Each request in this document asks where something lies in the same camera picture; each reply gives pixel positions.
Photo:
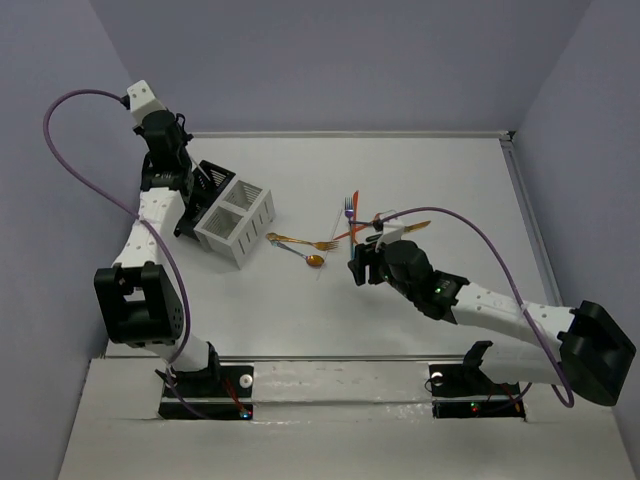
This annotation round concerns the gold knife black handle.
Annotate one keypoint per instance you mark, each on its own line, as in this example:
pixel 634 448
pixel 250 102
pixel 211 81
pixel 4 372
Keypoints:
pixel 407 229

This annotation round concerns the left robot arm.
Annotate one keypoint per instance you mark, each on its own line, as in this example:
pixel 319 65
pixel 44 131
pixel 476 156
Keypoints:
pixel 141 297

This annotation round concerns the iridescent blue purple fork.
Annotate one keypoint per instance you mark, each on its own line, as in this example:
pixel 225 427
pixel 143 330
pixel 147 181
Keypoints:
pixel 348 212

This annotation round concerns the metal rail front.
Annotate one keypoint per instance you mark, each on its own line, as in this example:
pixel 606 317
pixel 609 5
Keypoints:
pixel 312 358

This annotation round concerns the gold ornate fork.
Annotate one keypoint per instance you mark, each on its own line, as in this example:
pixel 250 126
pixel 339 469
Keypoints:
pixel 320 245

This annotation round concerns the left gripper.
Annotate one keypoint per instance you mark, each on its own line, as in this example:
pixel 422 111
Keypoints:
pixel 195 201

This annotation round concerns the orange plastic spoon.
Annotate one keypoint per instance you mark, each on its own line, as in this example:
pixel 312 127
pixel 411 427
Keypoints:
pixel 348 232

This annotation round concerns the black utensil container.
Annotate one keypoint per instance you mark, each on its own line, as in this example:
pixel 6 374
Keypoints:
pixel 200 201

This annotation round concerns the metal rail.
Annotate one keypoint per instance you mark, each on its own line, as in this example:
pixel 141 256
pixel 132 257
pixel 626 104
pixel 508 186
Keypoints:
pixel 312 358
pixel 500 135

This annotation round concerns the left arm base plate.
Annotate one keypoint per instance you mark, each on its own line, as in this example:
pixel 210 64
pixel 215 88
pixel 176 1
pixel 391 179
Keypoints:
pixel 198 396

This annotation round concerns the metal rail back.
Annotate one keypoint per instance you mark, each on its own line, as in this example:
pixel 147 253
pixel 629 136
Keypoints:
pixel 500 135

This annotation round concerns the white utensil container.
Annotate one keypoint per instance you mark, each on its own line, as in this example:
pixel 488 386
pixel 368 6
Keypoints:
pixel 236 221

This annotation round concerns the orange plastic knife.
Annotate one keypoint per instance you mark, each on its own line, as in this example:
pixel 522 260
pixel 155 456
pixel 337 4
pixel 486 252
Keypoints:
pixel 355 200

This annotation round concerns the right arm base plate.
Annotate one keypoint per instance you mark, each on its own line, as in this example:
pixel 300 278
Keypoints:
pixel 458 392

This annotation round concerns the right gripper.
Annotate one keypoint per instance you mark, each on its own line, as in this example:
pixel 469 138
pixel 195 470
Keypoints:
pixel 365 253

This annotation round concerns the white chopstick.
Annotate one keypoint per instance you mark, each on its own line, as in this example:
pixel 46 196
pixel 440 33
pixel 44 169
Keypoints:
pixel 201 179
pixel 332 234

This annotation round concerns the iridescent metal spoon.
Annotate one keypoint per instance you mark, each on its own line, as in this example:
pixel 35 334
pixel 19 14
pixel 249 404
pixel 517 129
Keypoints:
pixel 313 261

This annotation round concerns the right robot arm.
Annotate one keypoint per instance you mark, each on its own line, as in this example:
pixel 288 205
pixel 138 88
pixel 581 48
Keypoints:
pixel 582 348

